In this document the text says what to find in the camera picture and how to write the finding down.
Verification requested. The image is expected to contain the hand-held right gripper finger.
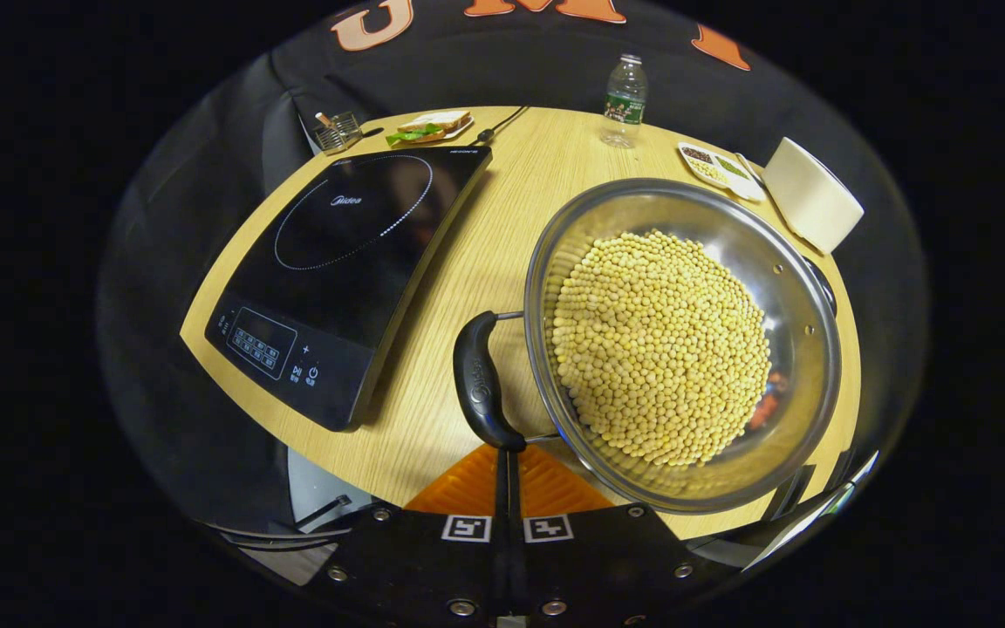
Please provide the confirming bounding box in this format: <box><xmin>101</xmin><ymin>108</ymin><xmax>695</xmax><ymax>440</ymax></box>
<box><xmin>509</xmin><ymin>443</ymin><xmax>730</xmax><ymax>624</ymax></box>
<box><xmin>306</xmin><ymin>445</ymin><xmax>510</xmax><ymax>625</ymax></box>

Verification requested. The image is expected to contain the black induction cooktop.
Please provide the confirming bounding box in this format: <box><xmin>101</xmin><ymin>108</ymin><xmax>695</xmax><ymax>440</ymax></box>
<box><xmin>204</xmin><ymin>146</ymin><xmax>493</xmax><ymax>433</ymax></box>

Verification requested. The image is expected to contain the steel pot with black handles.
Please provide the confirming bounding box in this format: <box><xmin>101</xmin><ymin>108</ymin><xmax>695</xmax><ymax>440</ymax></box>
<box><xmin>453</xmin><ymin>178</ymin><xmax>844</xmax><ymax>515</ymax></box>

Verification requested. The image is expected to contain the pile of yellow soybeans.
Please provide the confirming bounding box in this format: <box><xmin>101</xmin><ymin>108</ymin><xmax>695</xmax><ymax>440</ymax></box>
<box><xmin>550</xmin><ymin>229</ymin><xmax>772</xmax><ymax>468</ymax></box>

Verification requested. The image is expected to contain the white divided dish of beans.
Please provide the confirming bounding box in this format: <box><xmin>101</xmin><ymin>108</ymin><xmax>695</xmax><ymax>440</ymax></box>
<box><xmin>677</xmin><ymin>141</ymin><xmax>767</xmax><ymax>203</ymax></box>

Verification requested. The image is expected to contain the sandwich on white plate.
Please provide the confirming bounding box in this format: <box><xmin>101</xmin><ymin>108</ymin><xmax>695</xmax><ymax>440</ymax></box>
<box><xmin>385</xmin><ymin>110</ymin><xmax>475</xmax><ymax>147</ymax></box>

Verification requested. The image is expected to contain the small glass ashtray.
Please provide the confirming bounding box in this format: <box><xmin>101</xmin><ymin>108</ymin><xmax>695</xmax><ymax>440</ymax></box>
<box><xmin>311</xmin><ymin>111</ymin><xmax>366</xmax><ymax>155</ymax></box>

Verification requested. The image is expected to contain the white toaster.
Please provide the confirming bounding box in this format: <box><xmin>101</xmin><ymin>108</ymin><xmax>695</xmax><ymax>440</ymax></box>
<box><xmin>762</xmin><ymin>136</ymin><xmax>865</xmax><ymax>256</ymax></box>

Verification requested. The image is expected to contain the clear plastic water bottle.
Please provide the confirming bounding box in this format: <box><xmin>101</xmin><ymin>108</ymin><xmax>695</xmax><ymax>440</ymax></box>
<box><xmin>600</xmin><ymin>54</ymin><xmax>648</xmax><ymax>149</ymax></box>

